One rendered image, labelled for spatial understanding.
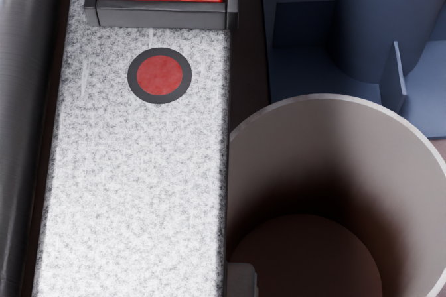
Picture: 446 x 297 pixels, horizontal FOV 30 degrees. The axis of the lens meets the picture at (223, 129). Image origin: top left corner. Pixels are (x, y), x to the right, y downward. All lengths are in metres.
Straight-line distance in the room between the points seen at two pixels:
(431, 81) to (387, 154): 0.40
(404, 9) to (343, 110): 0.27
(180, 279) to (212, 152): 0.06
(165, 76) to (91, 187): 0.07
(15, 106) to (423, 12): 0.95
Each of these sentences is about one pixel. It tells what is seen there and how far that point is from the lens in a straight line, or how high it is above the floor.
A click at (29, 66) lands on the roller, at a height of 0.91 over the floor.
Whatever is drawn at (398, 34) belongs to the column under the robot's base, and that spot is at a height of 0.17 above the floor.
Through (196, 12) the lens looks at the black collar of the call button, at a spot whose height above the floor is 0.93.
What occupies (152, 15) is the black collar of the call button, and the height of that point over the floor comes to 0.93.
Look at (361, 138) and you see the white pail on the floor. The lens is 1.10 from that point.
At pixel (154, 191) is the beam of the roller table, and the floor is 0.91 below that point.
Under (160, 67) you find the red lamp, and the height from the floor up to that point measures 0.92.
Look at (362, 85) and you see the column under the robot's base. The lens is 1.45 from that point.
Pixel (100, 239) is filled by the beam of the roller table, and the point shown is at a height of 0.92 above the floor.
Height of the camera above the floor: 1.27
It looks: 65 degrees down
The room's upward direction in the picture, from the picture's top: straight up
